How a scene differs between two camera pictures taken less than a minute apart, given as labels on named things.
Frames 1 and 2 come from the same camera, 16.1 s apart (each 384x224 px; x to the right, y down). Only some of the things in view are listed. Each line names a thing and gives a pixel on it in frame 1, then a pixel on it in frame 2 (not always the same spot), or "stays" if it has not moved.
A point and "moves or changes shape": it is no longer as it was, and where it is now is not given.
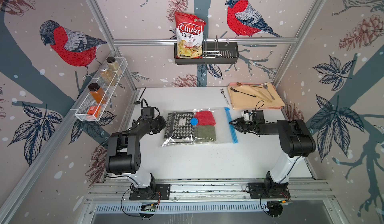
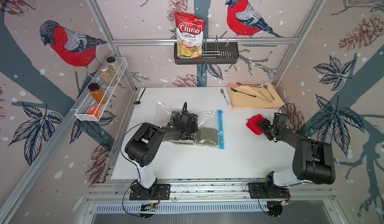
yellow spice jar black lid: [113, 65] stays
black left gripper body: [159, 124] to [188, 128]
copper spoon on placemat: [239, 84] stays
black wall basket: [213, 53] stays
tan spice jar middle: [107, 75] stays
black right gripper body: [246, 125] to [266, 127]
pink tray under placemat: [235, 84] stays
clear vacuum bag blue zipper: [191, 126] moves or changes shape
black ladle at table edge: [138, 102] stays
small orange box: [94, 110] stays
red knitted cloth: [205, 117] moves or changes shape
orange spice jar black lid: [97, 93] stays
